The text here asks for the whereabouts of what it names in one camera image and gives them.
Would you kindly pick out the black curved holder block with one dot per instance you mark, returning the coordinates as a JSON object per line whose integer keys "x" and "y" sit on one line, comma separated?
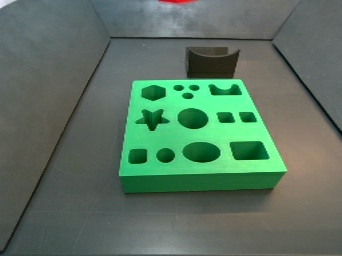
{"x": 209, "y": 62}

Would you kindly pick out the green shape sorter block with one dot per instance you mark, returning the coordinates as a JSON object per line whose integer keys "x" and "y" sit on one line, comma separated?
{"x": 195, "y": 138}

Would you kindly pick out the red object at top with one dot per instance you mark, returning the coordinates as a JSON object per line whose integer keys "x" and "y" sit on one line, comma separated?
{"x": 177, "y": 1}

